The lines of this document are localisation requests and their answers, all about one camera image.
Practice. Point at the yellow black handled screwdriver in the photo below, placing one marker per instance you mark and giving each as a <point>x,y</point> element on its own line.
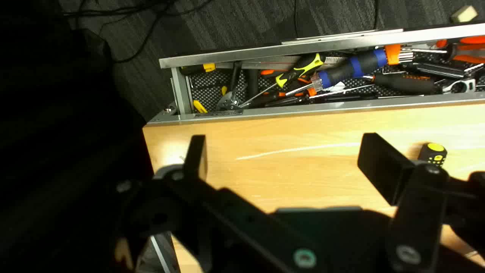
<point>434,153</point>

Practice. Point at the blue black handled screwdriver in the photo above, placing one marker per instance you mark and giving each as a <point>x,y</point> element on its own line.
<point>355,67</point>

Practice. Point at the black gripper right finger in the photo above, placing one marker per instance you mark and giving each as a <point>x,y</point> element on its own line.
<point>384,165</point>

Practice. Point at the orange handled tool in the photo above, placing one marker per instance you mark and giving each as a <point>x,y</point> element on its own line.
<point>471,48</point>

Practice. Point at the grey metal top drawer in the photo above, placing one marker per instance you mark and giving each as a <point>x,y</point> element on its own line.
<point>215,85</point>

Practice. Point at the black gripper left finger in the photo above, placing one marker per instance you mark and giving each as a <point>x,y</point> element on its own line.
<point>196,159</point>

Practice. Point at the black orange screwdriver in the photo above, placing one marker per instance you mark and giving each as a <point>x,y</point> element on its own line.
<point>405,83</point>

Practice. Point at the yellow black pliers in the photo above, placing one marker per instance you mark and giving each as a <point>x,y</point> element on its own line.
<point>304,65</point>

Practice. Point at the silver wrench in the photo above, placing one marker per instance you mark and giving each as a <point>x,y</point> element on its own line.
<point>465,85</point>

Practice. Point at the wooden top tool cabinet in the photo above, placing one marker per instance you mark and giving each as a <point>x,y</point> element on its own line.
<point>310,161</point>

